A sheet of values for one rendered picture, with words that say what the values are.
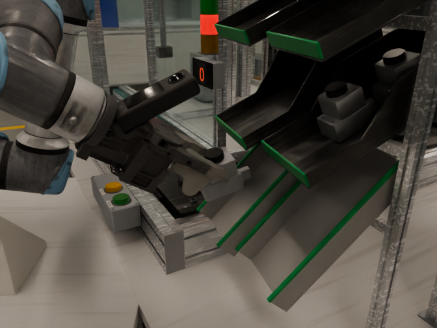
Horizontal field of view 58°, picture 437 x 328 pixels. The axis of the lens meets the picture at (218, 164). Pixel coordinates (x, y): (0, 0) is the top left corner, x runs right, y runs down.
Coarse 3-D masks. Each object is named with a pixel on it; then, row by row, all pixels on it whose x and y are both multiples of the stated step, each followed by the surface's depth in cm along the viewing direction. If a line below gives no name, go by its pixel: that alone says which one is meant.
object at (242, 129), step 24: (360, 48) 62; (288, 72) 74; (312, 72) 61; (264, 96) 74; (288, 96) 71; (312, 96) 63; (240, 120) 71; (264, 120) 68; (288, 120) 63; (240, 144) 64
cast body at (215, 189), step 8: (208, 152) 59; (216, 152) 59; (224, 152) 60; (216, 160) 58; (224, 160) 59; (232, 160) 58; (224, 168) 58; (232, 168) 59; (248, 168) 63; (232, 176) 60; (240, 176) 60; (248, 176) 63; (208, 184) 59; (216, 184) 59; (224, 184) 60; (232, 184) 61; (240, 184) 61; (208, 192) 60; (216, 192) 60; (224, 192) 61; (232, 192) 62; (208, 200) 61
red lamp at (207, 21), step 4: (200, 16) 106; (204, 16) 104; (208, 16) 104; (212, 16) 104; (216, 16) 105; (200, 20) 106; (204, 20) 105; (208, 20) 105; (212, 20) 105; (216, 20) 105; (200, 24) 107; (204, 24) 105; (208, 24) 105; (212, 24) 105; (200, 28) 107; (204, 28) 106; (208, 28) 105; (212, 28) 106; (200, 32) 108; (204, 32) 106; (208, 32) 106; (212, 32) 106; (216, 32) 107
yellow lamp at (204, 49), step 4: (200, 36) 108; (204, 36) 107; (208, 36) 106; (212, 36) 106; (216, 36) 107; (204, 40) 107; (208, 40) 107; (212, 40) 107; (216, 40) 107; (204, 44) 107; (208, 44) 107; (212, 44) 107; (216, 44) 108; (204, 48) 108; (208, 48) 108; (212, 48) 108; (216, 48) 108; (204, 52) 108; (208, 52) 108; (212, 52) 108; (216, 52) 109
